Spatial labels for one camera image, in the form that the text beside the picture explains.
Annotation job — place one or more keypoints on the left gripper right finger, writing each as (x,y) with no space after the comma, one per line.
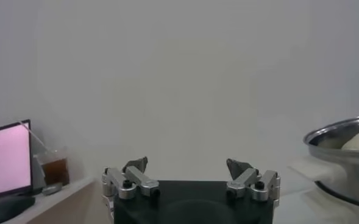
(243,179)

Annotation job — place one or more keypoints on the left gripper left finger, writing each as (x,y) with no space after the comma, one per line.
(142,181)

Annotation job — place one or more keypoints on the stainless steel steamer basket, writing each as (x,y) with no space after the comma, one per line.
(350,173)

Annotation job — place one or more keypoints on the white side table with cup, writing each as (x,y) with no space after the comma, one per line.
(75,201)

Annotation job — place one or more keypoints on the plastic cup of brown drink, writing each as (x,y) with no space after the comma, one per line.
(55,172)

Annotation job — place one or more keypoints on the cream electric cooker base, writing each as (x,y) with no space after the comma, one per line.
(343,214)

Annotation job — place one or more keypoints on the clear drinking straw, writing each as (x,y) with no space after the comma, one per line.
(33,135)

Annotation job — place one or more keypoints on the black framed monitor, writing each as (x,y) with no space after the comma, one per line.
(5,158)

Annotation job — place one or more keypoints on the black computer mouse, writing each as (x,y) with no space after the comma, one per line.
(5,210)

